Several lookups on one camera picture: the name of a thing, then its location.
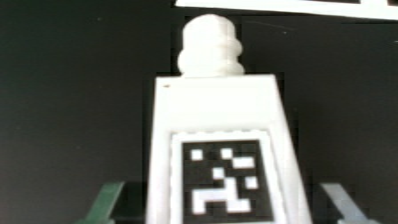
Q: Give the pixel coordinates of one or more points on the white stool leg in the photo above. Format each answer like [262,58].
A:
[225,177]

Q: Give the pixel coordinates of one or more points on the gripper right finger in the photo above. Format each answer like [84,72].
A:
[354,216]

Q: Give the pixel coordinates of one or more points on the white sheet with tags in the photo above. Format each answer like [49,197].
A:
[374,9]

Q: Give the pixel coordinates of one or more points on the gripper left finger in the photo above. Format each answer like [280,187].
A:
[100,212]

